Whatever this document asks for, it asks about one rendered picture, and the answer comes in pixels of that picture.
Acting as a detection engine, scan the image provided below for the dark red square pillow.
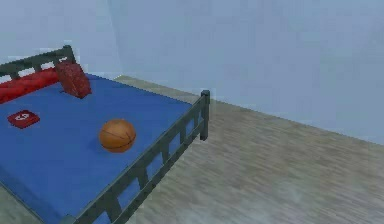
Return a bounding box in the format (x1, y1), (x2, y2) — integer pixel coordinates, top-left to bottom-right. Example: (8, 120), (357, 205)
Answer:
(54, 60), (93, 99)

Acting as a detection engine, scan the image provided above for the red first-aid kit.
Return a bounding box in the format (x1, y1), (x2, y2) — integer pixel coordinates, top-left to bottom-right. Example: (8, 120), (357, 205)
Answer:
(7, 109), (41, 130)

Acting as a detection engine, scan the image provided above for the long red pillow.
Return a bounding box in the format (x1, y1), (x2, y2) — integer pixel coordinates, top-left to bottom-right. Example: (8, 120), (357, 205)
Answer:
(0, 67), (60, 104)

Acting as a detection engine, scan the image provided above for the orange basketball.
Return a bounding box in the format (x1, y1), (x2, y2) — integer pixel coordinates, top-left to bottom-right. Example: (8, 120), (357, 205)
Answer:
(98, 118), (137, 154)

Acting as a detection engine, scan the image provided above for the blue bed with grey frame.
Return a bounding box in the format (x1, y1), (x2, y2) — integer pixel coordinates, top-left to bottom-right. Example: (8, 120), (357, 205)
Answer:
(0, 44), (211, 224)

